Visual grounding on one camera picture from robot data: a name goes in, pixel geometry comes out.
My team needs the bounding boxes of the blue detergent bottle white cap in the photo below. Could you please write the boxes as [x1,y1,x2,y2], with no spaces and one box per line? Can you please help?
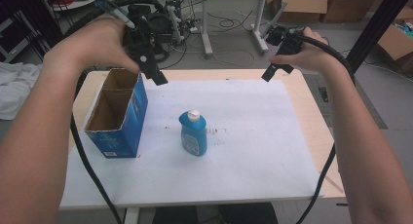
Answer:
[178,109,208,158]

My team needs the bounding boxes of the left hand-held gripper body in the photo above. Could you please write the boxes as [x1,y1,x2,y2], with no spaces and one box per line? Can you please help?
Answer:
[95,0,160,79]

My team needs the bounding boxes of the person's right hand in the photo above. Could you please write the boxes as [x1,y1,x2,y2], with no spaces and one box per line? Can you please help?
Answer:
[269,26,347,76]

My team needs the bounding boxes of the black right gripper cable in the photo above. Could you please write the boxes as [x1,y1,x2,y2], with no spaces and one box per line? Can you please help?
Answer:
[290,27,357,224]

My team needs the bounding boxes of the grey metal rack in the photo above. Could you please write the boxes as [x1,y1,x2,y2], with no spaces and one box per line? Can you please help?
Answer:
[0,9,35,63]

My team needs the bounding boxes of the open brown cardboard box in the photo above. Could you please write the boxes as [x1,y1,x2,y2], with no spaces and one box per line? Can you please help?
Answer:
[272,0,329,23]

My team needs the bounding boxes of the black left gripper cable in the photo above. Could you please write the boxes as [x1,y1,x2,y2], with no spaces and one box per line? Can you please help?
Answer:
[62,0,167,224]

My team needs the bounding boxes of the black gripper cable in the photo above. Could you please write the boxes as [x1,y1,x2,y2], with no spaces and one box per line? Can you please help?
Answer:
[62,0,167,224]
[290,27,357,224]

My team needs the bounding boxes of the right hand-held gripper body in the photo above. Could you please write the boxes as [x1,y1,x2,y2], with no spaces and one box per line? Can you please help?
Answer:
[266,24,306,56]

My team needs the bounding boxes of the open computer case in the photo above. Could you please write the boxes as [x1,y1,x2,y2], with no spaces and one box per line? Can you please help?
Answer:
[162,0,185,47]

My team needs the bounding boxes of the coiled black floor cable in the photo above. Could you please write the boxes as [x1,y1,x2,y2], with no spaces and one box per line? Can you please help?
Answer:
[152,43,170,63]

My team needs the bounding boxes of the round white table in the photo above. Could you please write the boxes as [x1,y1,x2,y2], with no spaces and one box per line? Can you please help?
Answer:
[48,0,105,13]

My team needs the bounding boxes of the cardboard box with blue contents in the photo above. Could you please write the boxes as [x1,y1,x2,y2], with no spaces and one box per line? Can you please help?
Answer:
[377,6,413,76]

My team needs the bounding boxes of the black metal frame post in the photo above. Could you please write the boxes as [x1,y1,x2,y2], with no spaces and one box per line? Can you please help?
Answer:
[6,0,64,57]

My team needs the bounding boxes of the black metal stand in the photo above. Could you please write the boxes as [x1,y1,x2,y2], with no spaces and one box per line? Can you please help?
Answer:
[319,0,413,103]

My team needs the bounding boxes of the person's dark trousers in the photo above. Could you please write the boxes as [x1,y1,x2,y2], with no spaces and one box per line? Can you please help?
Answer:
[152,203,280,224]

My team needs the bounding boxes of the white table mat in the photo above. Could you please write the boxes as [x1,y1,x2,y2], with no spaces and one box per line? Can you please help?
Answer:
[59,78,325,208]

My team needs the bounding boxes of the person's left hand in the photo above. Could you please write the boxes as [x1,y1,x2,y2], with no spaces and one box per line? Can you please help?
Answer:
[43,18,141,86]

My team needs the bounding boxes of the white table leg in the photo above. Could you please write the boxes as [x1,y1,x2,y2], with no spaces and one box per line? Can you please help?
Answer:
[124,206,141,224]

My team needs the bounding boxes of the white crumpled cloth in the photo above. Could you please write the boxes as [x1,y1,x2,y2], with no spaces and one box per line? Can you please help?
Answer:
[0,61,44,121]

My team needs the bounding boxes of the large closed cardboard box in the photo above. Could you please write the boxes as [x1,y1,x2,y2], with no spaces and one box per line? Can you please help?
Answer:
[320,0,384,23]

